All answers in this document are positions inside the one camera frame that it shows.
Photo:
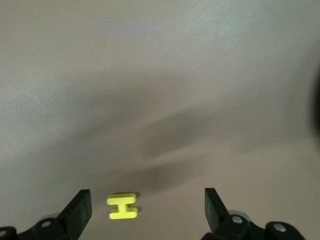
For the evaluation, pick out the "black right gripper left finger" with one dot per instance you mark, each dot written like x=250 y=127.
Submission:
x=77 y=215

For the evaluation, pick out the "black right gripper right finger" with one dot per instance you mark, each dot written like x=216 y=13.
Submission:
x=215 y=215

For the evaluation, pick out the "yellow uppercase letter H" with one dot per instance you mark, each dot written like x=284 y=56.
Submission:
x=122 y=206

